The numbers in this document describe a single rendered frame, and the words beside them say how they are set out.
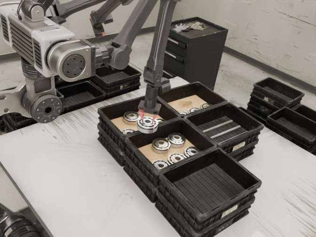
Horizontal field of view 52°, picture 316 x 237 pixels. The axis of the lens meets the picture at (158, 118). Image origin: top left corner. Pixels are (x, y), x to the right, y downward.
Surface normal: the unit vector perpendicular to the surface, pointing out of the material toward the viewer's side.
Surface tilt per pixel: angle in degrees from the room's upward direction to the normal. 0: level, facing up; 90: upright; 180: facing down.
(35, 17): 90
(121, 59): 83
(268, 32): 90
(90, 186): 0
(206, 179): 0
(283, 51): 90
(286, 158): 0
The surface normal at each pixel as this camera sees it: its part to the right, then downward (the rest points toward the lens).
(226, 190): 0.11, -0.82
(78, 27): 0.67, 0.48
